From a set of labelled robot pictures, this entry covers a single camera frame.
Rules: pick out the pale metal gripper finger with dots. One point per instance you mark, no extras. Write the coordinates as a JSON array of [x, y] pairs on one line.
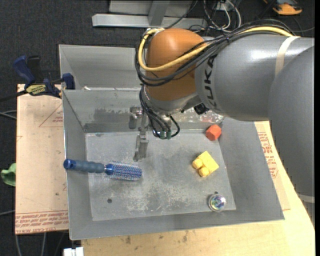
[[137, 152], [144, 147]]

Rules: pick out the blue hairbrush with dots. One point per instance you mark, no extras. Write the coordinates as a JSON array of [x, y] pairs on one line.
[[117, 170]]

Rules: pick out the grey metal bin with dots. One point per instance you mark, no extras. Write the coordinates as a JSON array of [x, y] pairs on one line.
[[162, 190]]

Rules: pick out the orange-red block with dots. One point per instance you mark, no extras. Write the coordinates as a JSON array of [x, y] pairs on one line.
[[213, 132]]

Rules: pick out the yellow toy building block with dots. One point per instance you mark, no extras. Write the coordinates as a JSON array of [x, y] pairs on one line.
[[206, 163]]

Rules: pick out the clear shiny glass ball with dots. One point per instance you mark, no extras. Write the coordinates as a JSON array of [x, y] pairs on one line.
[[217, 202]]

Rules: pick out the brown cardboard board, red print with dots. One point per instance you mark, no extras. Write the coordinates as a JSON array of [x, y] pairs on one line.
[[40, 155]]

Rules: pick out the black cylinder on white bracket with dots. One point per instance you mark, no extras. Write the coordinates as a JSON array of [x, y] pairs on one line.
[[201, 108]]

